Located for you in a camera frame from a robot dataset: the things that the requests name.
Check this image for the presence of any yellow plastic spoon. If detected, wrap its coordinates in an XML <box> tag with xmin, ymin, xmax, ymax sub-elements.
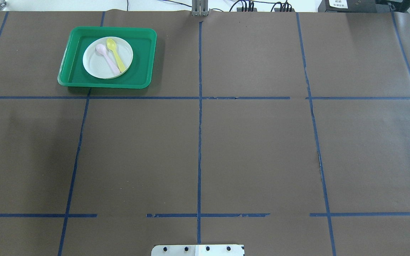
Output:
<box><xmin>106</xmin><ymin>38</ymin><xmax>126</xmax><ymax>73</ymax></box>

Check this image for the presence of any green plastic tray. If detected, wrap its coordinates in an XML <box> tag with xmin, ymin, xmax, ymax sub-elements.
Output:
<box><xmin>57</xmin><ymin>26</ymin><xmax>157</xmax><ymax>89</ymax></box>

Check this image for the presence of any metal base plate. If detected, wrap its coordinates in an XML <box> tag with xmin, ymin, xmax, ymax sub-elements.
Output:
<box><xmin>151</xmin><ymin>244</ymin><xmax>245</xmax><ymax>256</ymax></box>

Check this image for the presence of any aluminium frame post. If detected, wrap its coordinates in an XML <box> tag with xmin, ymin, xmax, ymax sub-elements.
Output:
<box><xmin>191</xmin><ymin>0</ymin><xmax>210</xmax><ymax>16</ymax></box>

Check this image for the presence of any black desktop box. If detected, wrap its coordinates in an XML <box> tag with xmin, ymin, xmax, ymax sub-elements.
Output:
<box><xmin>317</xmin><ymin>0</ymin><xmax>391</xmax><ymax>13</ymax></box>

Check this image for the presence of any pink plastic spoon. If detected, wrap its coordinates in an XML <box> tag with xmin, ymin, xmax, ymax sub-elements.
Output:
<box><xmin>95</xmin><ymin>44</ymin><xmax>120</xmax><ymax>75</ymax></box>

